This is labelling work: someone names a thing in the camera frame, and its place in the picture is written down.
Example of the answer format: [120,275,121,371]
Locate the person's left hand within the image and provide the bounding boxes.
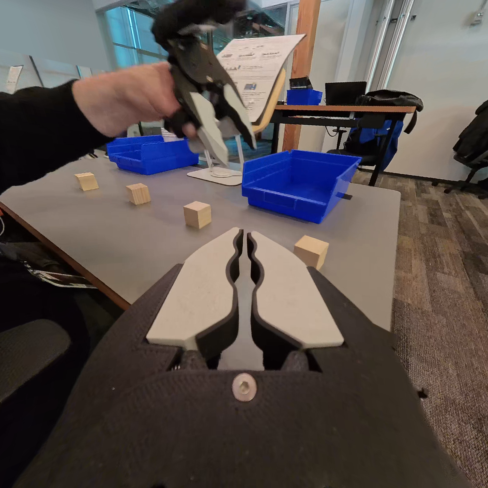
[72,61,200,140]

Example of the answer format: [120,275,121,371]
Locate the person's black clothing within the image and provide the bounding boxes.
[0,219,132,488]

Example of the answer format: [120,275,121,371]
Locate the black mesh chair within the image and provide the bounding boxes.
[0,318,72,404]

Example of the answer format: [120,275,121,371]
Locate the brown-edged office desk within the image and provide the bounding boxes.
[269,103,417,187]

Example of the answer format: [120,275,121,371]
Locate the black swivel chair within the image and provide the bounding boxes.
[443,162,488,196]

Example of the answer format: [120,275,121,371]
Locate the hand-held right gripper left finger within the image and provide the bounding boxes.
[146,227,245,370]

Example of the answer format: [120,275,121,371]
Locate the printed paper sheet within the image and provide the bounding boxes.
[217,34,307,123]

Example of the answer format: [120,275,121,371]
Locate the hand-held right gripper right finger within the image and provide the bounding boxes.
[247,230,345,370]

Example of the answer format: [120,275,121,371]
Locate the wooden pillar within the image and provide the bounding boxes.
[282,0,322,152]

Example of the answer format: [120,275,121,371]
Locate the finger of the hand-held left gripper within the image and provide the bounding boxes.
[223,82,257,151]
[189,91,230,167]

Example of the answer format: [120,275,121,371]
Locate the black office chair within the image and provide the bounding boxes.
[453,100,488,166]
[325,126,382,180]

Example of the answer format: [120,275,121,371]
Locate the blue plastic bin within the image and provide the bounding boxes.
[106,134,200,176]
[241,149,362,224]

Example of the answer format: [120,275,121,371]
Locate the black laptop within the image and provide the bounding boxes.
[325,81,367,106]

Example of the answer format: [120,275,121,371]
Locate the person's left forearm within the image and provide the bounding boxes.
[0,78,115,194]

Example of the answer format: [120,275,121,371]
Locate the silver metal pipes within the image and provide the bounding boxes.
[365,0,415,92]

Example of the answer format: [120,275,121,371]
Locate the black office chair right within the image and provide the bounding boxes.
[453,100,488,166]

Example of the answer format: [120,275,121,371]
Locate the patterned lanyard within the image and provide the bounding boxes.
[21,261,98,290]

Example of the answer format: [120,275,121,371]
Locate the black backpack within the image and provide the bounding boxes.
[355,90,424,135]

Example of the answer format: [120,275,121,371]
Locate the small blue bin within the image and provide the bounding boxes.
[287,89,323,106]

